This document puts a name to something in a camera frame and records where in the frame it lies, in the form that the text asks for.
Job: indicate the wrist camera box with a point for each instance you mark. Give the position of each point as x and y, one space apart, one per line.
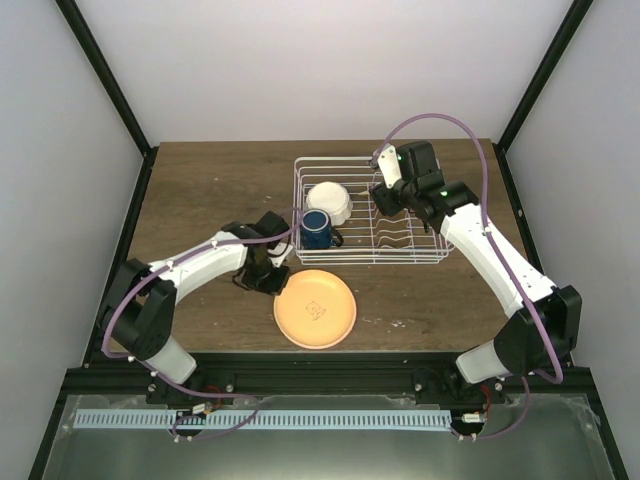
386 161
279 258

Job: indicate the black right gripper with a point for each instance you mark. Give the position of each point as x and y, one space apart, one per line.
384 206

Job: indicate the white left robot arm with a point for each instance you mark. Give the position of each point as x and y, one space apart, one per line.
136 315

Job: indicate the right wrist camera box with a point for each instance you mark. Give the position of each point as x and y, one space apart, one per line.
386 161

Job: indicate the white scalloped bowl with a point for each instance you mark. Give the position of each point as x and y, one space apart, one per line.
333 199

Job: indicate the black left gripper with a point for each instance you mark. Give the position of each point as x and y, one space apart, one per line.
274 288

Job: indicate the black frame post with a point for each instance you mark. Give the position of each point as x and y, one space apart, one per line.
92 51
562 38

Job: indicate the blue mug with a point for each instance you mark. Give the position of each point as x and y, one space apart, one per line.
317 231

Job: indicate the light blue slotted cable duct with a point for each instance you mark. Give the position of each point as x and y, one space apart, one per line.
402 420

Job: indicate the orange woven pattern plate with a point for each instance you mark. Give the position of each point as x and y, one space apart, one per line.
316 310

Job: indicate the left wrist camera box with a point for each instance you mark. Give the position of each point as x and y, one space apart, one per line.
279 258

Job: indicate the black front frame rail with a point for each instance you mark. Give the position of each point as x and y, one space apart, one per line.
426 375

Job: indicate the black frame post left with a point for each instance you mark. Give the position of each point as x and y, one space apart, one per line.
92 51

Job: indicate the white wire dish rack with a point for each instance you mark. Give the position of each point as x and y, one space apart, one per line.
369 237

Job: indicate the black frame post right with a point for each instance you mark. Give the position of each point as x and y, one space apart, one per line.
562 38

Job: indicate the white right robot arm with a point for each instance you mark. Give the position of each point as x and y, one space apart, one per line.
542 319

